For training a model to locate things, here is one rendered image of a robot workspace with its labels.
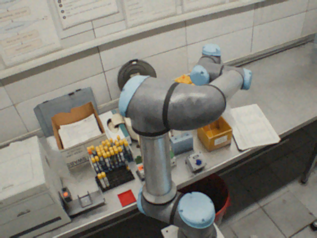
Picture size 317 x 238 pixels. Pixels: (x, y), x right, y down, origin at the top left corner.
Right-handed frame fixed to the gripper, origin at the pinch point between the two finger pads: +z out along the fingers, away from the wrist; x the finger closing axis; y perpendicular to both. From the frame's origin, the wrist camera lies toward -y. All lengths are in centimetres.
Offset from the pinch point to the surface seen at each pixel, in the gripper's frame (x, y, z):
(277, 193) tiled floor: 4, -60, 105
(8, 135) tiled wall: -46, 103, 9
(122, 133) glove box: -18.7, 41.8, 10.7
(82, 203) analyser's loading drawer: 12, 70, 14
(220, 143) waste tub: 6.5, -0.1, 14.4
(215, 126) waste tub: -6.2, -4.4, 15.3
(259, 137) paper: 10.8, -21.0, 16.2
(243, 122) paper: -2.7, -19.8, 16.2
